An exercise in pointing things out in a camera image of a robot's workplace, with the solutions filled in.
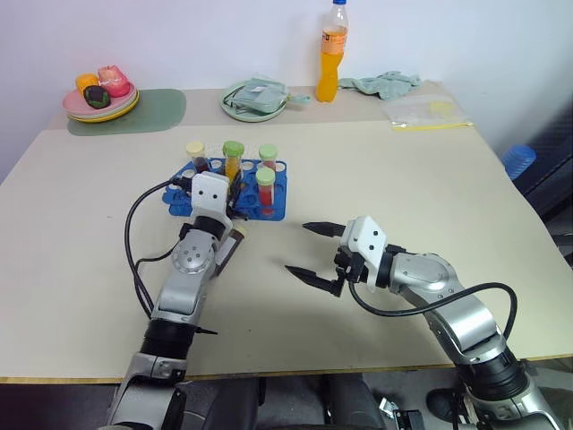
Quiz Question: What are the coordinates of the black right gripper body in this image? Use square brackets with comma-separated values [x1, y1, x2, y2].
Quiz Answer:
[333, 246, 371, 286]

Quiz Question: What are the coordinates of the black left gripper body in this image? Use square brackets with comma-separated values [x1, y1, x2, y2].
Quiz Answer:
[226, 203, 250, 224]

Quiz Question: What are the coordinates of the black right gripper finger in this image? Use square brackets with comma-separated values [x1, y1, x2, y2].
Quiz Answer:
[302, 220, 347, 238]
[284, 264, 346, 298]

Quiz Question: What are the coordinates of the green-capped orange test tube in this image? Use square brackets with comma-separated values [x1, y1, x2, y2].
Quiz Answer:
[222, 140, 245, 183]

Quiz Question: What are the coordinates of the beige-capped brown test tube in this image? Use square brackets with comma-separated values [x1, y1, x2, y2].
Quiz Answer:
[215, 225, 249, 275]

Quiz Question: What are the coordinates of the green-capped red test tube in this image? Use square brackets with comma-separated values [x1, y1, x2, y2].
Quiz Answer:
[254, 167, 277, 217]

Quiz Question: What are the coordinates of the yellow-capped dark red test tube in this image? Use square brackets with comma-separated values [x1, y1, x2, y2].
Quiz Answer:
[184, 141, 210, 175]

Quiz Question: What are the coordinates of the blue test tube rack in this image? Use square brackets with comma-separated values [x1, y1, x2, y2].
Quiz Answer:
[161, 158, 289, 222]

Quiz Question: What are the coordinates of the green-capped clear test tube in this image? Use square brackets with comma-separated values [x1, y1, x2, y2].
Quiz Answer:
[258, 142, 279, 170]

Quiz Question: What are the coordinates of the green placemat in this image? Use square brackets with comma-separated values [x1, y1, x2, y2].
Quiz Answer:
[66, 88, 188, 137]

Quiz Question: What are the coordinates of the pale green plate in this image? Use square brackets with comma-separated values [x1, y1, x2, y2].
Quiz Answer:
[218, 79, 288, 124]

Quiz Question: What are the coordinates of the yellow plate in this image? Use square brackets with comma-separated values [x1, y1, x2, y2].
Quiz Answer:
[66, 89, 141, 124]

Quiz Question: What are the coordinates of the pale green pouch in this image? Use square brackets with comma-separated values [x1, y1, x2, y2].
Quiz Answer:
[231, 77, 312, 114]

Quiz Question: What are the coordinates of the black and green toy food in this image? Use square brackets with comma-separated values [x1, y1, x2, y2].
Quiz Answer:
[82, 85, 111, 109]

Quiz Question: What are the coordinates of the pink toy food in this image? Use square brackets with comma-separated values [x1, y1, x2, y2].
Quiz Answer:
[97, 64, 133, 99]

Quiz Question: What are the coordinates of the dark rounded shape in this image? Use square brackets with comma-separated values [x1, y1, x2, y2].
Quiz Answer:
[312, 373, 387, 430]
[175, 378, 264, 430]

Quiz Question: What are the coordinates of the pink plate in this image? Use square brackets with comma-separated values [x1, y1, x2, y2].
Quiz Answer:
[61, 82, 137, 116]

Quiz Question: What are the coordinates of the orange toy food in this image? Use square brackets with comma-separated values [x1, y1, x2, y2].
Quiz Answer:
[74, 73, 100, 94]

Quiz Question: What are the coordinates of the clear zip bag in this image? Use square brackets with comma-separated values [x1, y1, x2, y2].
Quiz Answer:
[382, 93, 475, 133]

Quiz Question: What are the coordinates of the pale green cloth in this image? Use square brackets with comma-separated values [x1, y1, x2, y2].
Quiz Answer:
[338, 69, 424, 101]

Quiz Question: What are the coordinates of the orange soda bottle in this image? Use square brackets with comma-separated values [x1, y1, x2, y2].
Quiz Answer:
[314, 0, 351, 105]

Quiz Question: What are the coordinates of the black rounded shape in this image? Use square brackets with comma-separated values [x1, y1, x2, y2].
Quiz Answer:
[425, 387, 465, 423]

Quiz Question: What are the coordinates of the blue ribbed cylinder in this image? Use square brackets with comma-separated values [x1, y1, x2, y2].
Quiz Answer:
[500, 143, 538, 181]

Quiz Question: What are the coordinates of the black chair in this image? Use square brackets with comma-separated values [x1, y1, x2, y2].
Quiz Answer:
[513, 101, 573, 271]

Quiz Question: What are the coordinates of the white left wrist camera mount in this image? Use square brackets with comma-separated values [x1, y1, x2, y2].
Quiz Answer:
[191, 171, 231, 219]

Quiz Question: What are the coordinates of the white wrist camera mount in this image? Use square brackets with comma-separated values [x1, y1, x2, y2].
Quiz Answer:
[338, 215, 389, 295]
[191, 171, 231, 219]

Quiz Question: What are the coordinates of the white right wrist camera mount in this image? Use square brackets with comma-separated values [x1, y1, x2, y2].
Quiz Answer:
[338, 215, 389, 295]

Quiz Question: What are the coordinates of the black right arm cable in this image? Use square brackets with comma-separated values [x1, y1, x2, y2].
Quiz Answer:
[348, 280, 519, 344]

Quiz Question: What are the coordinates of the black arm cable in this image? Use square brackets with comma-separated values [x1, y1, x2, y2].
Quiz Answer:
[124, 178, 193, 320]
[348, 280, 519, 344]

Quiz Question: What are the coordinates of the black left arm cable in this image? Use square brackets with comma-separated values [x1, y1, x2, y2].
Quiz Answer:
[124, 178, 193, 320]

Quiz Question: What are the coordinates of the grey metal bracket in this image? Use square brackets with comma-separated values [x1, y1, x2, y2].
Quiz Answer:
[379, 395, 424, 430]

